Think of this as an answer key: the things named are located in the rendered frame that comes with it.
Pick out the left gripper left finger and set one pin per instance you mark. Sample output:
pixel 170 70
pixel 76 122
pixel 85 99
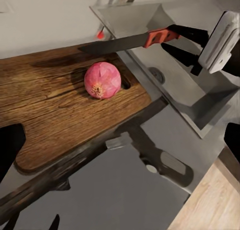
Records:
pixel 12 139

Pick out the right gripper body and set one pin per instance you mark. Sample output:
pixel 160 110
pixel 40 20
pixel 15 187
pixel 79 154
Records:
pixel 232 66

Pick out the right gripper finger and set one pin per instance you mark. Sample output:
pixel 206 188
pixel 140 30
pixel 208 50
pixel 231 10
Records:
pixel 185 57
pixel 197 35

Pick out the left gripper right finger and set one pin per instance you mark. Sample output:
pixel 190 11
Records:
pixel 232 139

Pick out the vidalia onion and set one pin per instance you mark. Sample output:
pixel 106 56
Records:
pixel 102 80

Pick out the parer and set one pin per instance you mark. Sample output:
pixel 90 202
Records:
pixel 145 40

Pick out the cutting board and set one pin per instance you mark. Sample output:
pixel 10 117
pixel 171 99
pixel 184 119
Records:
pixel 45 92

